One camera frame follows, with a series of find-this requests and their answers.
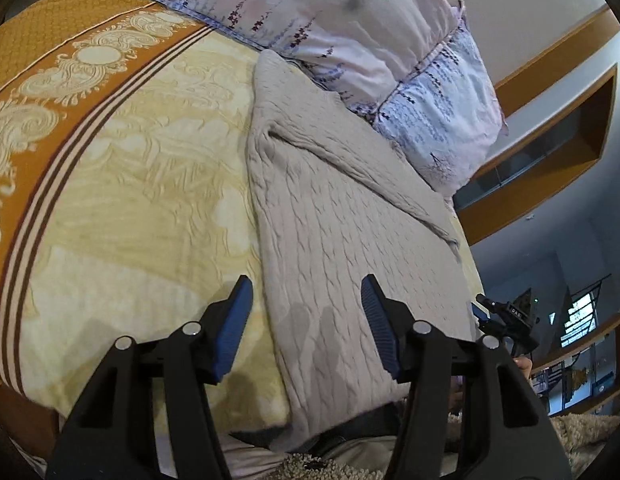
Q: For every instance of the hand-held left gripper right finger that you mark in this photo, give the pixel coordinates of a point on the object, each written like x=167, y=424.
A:
x=380, y=332

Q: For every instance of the yellow and orange patterned blanket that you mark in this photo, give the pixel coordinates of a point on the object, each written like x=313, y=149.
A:
x=140, y=185

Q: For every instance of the wooden wall niche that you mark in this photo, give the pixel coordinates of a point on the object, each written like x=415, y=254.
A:
x=549, y=160

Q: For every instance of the beige shaggy rug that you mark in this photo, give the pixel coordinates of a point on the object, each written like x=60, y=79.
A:
x=579, y=435

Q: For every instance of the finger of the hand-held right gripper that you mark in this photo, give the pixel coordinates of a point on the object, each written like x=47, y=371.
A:
x=478, y=316

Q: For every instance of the wooden ledge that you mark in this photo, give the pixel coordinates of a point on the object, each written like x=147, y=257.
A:
x=589, y=355

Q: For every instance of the floral pink and blue pillow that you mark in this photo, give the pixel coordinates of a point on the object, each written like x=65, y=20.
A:
x=350, y=25

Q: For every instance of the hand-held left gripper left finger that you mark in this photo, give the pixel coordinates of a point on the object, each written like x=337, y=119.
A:
x=234, y=332

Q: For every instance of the wooden wall trim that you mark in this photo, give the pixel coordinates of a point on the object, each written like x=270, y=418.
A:
x=554, y=50

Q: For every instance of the window with metal grille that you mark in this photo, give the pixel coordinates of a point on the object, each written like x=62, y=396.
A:
x=582, y=312

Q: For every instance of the person's right hand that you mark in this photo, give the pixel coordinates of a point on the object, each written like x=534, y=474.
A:
x=522, y=367

